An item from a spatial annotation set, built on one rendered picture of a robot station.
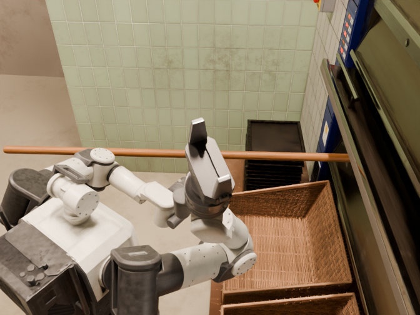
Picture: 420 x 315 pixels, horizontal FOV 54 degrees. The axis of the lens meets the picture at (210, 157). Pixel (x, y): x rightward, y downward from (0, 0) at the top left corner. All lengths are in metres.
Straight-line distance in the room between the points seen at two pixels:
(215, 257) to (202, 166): 0.39
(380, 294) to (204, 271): 0.64
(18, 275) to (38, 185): 0.28
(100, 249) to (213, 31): 1.84
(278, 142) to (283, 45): 0.77
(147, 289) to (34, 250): 0.27
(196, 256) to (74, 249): 0.28
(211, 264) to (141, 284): 0.20
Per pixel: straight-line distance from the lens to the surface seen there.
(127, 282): 0.91
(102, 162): 1.32
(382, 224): 1.01
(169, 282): 0.94
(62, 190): 0.97
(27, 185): 1.16
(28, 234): 1.05
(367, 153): 1.24
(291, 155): 1.50
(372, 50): 1.58
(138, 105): 2.90
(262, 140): 2.07
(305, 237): 2.05
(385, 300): 1.42
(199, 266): 0.99
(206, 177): 0.67
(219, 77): 2.71
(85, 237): 1.00
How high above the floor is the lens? 2.13
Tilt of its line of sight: 39 degrees down
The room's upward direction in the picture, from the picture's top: straight up
